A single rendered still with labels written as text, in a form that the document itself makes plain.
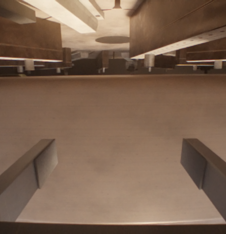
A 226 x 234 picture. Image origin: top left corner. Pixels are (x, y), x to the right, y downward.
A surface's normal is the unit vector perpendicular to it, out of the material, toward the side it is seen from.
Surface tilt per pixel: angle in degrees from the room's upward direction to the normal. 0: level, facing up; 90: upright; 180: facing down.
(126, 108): 90
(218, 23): 90
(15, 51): 90
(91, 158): 90
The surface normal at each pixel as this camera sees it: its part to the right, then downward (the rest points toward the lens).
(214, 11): -0.98, 0.06
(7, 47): 0.82, 0.13
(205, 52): -0.57, 0.21
